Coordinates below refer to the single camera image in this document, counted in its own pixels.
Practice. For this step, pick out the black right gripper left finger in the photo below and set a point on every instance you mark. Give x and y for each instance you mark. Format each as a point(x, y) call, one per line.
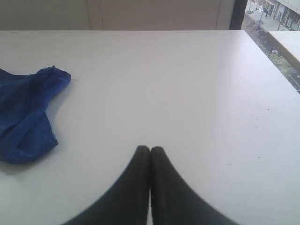
point(126, 202)

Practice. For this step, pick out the blue microfibre towel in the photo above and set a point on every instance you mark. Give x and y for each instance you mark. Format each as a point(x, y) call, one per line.
point(25, 131)

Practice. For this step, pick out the white neighbouring table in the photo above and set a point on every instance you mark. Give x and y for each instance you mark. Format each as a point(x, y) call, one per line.
point(288, 43)

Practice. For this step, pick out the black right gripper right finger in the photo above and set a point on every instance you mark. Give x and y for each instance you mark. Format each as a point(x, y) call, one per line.
point(173, 201)

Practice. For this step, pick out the dark window frame post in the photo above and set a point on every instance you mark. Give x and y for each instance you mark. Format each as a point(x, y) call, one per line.
point(238, 14)

